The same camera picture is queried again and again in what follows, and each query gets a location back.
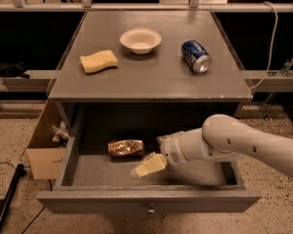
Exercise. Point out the grey open top drawer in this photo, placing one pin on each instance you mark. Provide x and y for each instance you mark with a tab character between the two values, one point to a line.
91	181

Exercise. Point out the black pole on floor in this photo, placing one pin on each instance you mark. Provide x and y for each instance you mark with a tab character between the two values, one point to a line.
6	202

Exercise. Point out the metal drawer knob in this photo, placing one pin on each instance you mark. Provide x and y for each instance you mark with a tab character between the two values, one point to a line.
151	210

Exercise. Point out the yellow sponge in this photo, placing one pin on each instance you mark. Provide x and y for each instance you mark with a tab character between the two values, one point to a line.
98	61

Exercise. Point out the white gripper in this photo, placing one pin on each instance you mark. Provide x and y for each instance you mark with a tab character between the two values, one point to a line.
171	148

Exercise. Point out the grey cabinet with counter top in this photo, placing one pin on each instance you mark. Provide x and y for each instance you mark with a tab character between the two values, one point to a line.
161	76

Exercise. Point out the blue soda can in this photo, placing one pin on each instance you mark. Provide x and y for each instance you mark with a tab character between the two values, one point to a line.
196	57

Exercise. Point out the cardboard box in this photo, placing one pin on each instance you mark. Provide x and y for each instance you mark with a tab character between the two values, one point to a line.
44	149

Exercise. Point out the metal bracket right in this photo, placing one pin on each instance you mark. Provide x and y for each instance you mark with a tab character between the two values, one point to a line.
282	72

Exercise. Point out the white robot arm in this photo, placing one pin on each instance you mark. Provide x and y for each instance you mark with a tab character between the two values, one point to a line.
220	139

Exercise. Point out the black object on left shelf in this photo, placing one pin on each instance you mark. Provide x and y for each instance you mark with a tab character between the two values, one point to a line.
11	69

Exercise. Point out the white foam bowl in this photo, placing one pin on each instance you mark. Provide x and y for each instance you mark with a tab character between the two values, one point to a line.
140	41

